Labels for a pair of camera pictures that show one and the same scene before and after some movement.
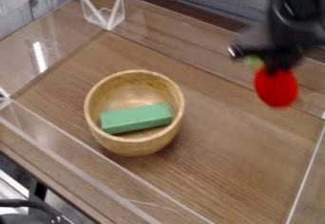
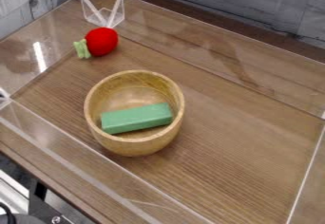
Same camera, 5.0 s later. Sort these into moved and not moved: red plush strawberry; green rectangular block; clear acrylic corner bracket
Moved: red plush strawberry
Not moved: clear acrylic corner bracket; green rectangular block
